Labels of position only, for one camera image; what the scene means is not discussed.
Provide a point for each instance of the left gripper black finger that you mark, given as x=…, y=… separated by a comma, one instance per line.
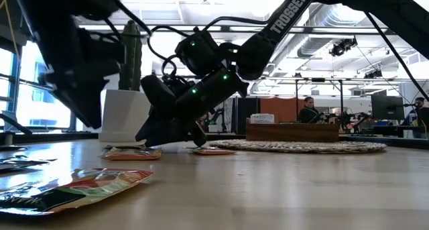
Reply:
x=70, y=92
x=95, y=96

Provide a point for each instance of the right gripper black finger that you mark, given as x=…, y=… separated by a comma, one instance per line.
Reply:
x=157, y=129
x=187, y=136

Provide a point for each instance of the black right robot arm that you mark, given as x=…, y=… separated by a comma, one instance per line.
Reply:
x=288, y=12

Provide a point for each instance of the background black robot arm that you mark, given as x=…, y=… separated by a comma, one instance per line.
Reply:
x=348, y=117

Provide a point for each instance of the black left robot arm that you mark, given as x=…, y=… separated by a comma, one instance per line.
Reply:
x=60, y=5

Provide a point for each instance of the orange yellow tea packet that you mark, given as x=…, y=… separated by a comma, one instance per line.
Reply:
x=132, y=154
x=67, y=193
x=214, y=152

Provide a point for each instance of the white Tazo tea packet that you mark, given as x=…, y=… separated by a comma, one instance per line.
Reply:
x=262, y=118

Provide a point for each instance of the dark blue foil tea packet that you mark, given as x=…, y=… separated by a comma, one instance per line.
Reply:
x=20, y=163
x=11, y=148

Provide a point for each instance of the brown wooden tea box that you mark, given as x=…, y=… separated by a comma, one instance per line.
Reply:
x=291, y=132

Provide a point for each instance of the white faceted planter pot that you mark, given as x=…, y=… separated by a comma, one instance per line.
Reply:
x=124, y=112

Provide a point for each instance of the black partition panel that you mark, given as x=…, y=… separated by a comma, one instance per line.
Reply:
x=247, y=114

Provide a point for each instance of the tall green cactus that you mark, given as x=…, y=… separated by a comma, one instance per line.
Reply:
x=133, y=55

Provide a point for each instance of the large office window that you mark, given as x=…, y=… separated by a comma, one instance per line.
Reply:
x=20, y=106

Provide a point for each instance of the black clamp stand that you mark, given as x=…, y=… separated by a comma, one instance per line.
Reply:
x=16, y=125

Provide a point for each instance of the orange partition panel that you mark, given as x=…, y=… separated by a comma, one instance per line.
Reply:
x=281, y=106

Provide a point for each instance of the round woven placemat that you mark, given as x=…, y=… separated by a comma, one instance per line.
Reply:
x=295, y=146

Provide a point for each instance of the person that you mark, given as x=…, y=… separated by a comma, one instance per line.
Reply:
x=310, y=114
x=420, y=116

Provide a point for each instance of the black ceiling spotlight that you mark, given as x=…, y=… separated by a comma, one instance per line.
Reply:
x=373, y=74
x=342, y=47

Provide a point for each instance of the black computer monitor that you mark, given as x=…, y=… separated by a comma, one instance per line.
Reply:
x=387, y=107

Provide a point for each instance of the dark office desk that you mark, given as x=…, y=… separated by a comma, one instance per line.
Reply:
x=392, y=129

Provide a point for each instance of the black aluminium table frame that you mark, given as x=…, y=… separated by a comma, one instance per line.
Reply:
x=50, y=136

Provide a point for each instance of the black metal rig frame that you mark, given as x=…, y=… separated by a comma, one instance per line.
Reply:
x=318, y=79

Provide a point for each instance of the silver spiral duct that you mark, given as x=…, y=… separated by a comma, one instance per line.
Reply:
x=315, y=39

